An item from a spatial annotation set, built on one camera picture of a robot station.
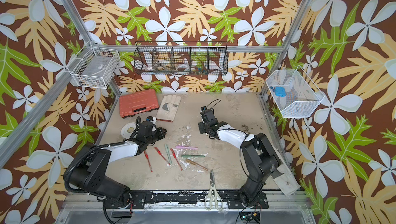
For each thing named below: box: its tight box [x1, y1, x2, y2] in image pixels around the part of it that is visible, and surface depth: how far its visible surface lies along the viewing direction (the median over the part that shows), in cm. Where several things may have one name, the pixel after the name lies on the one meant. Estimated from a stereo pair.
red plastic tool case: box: [119, 88, 160, 119], surface depth 110 cm
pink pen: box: [174, 145, 199, 150], surface depth 94 cm
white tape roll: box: [120, 122, 137, 139], surface depth 101 cm
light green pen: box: [163, 143, 173, 165], surface depth 90 cm
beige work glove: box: [156, 94, 182, 123], surface depth 113 cm
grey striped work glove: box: [271, 163, 301, 198], surface depth 81 cm
